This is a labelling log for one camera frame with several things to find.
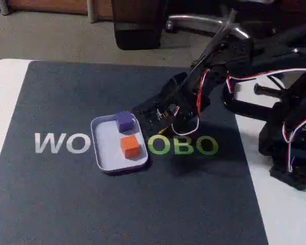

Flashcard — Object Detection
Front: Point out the purple cube block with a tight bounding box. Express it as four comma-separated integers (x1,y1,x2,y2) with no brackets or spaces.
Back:
115,111,136,133

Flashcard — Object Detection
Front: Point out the orange cube block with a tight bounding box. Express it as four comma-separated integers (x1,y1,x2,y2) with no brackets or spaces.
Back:
120,135,140,159

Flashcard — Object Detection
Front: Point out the white rectangular tray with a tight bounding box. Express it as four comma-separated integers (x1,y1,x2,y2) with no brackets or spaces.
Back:
90,114,151,176

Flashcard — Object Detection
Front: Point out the black table clamp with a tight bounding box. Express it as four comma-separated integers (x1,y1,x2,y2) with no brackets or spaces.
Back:
221,83,288,121

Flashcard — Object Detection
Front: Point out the chrome office chair base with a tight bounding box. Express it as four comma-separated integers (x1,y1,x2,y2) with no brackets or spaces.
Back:
165,9,251,39

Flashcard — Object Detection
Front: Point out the black mat with WOWROBO print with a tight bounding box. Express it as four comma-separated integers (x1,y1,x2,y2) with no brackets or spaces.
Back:
0,60,269,245

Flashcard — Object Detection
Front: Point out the grey table leg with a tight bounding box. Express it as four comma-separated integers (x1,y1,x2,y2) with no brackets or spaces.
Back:
87,0,100,24
0,0,10,15

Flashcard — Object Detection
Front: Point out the red white blue cable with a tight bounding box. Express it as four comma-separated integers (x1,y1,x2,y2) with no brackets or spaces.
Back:
282,113,306,173
225,67,306,94
171,68,212,136

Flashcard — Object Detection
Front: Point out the thin black camera cable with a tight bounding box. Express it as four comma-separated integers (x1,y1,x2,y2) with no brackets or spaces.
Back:
168,9,237,104

